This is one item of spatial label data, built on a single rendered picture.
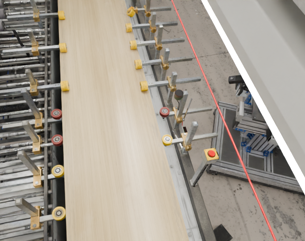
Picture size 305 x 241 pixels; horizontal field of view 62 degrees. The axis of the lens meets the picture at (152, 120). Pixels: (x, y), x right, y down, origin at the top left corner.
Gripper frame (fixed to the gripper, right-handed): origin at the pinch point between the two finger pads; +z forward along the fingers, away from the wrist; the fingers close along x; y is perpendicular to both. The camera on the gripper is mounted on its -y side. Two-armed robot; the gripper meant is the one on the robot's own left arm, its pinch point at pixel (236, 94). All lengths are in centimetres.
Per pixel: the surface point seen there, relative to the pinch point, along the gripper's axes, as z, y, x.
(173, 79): 27, -42, 26
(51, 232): 61, -96, -98
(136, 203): 42, -46, -71
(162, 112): 41, -44, 3
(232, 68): 132, 32, 168
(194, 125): 16.6, -20.8, -18.6
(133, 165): 42, -54, -47
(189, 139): 36.6, -20.4, -18.9
